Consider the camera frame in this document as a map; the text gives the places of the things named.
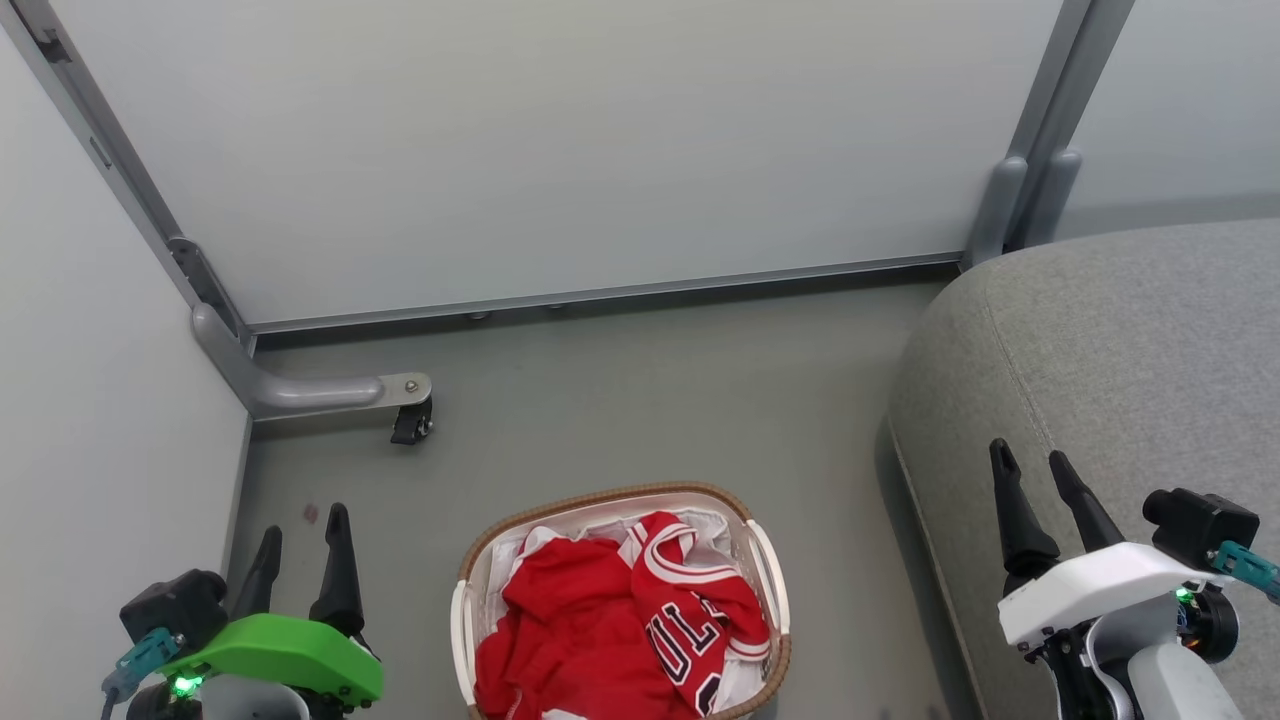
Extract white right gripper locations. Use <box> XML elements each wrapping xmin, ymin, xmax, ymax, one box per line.
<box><xmin>989</xmin><ymin>438</ymin><xmax>1237</xmax><ymax>663</ymax></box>

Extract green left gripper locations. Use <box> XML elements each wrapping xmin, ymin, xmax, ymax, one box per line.
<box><xmin>158</xmin><ymin>503</ymin><xmax>385</xmax><ymax>707</ymax></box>

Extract plain red shirt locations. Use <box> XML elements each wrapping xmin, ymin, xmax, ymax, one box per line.
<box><xmin>473</xmin><ymin>535</ymin><xmax>703</xmax><ymax>720</ymax></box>

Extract grey fabric sofa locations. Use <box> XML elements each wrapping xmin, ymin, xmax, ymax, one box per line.
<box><xmin>887</xmin><ymin>217</ymin><xmax>1280</xmax><ymax>720</ymax></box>

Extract white laundry basket brown rim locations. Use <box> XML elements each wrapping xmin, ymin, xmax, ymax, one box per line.
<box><xmin>449</xmin><ymin>481</ymin><xmax>793</xmax><ymax>720</ymax></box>

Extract grey partition foot tube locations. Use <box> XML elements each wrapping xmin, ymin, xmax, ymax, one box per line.
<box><xmin>191</xmin><ymin>302</ymin><xmax>434</xmax><ymax>422</ymax></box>

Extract black caster wheel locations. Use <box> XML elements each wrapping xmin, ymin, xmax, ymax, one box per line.
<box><xmin>389</xmin><ymin>396</ymin><xmax>436</xmax><ymax>447</ymax></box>

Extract white basket liner cloth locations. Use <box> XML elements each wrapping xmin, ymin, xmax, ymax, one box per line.
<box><xmin>485</xmin><ymin>503</ymin><xmax>766</xmax><ymax>720</ymax></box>

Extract teal left camera connector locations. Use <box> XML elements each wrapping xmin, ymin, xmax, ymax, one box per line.
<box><xmin>100</xmin><ymin>628</ymin><xmax>187</xmax><ymax>703</ymax></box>

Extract teal camera connector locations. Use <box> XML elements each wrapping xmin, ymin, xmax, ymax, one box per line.
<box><xmin>1205</xmin><ymin>540</ymin><xmax>1280</xmax><ymax>607</ymax></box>
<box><xmin>100</xmin><ymin>628</ymin><xmax>187</xmax><ymax>703</ymax></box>

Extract teal right camera connector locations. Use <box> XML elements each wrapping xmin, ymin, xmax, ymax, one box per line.
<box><xmin>1205</xmin><ymin>540</ymin><xmax>1280</xmax><ymax>607</ymax></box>

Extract grey partition post with feet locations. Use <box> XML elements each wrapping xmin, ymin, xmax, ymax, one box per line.
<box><xmin>959</xmin><ymin>0</ymin><xmax>1138</xmax><ymax>272</ymax></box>

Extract grey partition bottom rail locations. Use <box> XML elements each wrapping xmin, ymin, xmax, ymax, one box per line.
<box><xmin>244</xmin><ymin>251</ymin><xmax>967</xmax><ymax>337</ymax></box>

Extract grey hinged partition post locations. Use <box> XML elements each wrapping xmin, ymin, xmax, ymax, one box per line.
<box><xmin>0</xmin><ymin>0</ymin><xmax>257</xmax><ymax>353</ymax></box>

